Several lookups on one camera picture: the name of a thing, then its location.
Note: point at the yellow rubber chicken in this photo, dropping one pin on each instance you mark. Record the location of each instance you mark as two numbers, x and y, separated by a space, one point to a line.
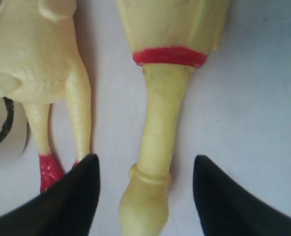
39 65
169 39

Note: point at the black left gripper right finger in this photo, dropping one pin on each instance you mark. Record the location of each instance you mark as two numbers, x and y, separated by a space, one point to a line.
226 209

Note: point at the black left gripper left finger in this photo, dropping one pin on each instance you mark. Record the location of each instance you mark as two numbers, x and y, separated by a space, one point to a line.
65 209

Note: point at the cream bin marked O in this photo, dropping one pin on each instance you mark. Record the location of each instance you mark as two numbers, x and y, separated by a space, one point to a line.
13 131

